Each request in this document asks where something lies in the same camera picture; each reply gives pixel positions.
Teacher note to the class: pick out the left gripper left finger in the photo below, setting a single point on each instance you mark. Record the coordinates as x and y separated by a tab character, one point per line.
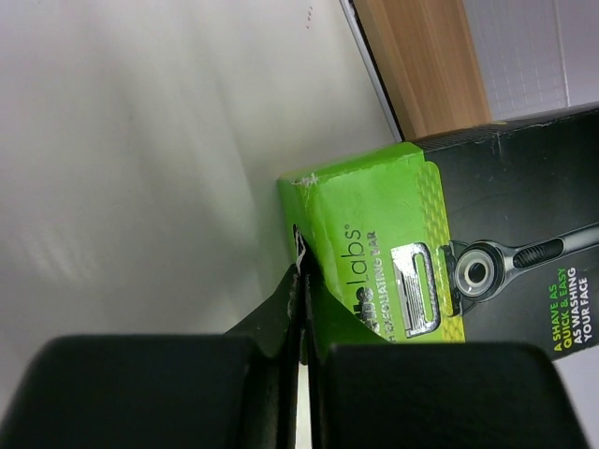
237	389

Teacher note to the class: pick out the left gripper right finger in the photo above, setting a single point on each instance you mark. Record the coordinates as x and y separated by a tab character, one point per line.
368	393

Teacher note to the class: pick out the black green razor box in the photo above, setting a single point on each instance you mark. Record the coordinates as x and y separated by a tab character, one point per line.
483	234

